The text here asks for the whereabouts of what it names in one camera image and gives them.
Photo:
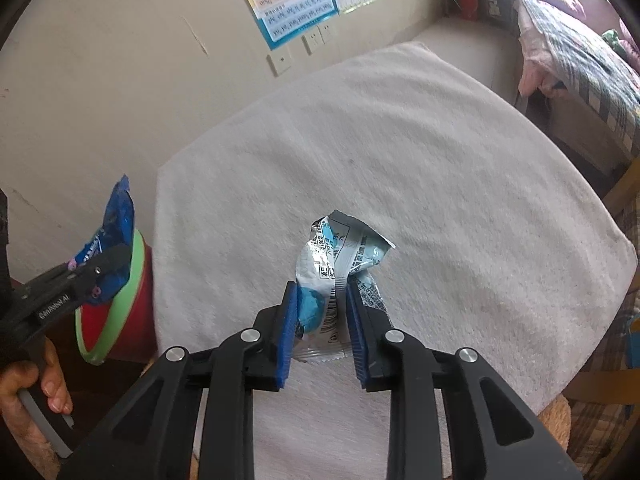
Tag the red bag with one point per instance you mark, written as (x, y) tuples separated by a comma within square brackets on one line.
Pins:
[(467, 4)]

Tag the bed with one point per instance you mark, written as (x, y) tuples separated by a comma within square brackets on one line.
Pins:
[(565, 110)]

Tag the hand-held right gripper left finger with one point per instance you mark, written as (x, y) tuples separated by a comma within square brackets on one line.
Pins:
[(287, 340)]

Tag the white wall socket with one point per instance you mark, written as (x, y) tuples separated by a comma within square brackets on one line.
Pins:
[(312, 42), (328, 33), (280, 62)]

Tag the green plush toy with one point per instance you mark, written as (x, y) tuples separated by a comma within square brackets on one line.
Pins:
[(612, 40)]

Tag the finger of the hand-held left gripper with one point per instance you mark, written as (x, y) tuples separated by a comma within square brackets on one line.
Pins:
[(107, 285), (100, 262)]

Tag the blue snack wrapper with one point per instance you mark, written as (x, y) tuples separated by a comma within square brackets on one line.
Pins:
[(117, 220)]

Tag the white towel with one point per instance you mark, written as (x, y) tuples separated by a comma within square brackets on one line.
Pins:
[(400, 160)]

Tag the red bin with green rim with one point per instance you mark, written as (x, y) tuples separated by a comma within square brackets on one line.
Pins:
[(125, 320)]

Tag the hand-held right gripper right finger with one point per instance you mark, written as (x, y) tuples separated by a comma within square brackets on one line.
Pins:
[(356, 330)]

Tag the silver and blue wrapper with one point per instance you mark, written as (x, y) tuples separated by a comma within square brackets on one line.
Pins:
[(345, 250)]

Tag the person's left hand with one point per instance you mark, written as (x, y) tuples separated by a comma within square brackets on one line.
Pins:
[(55, 385)]

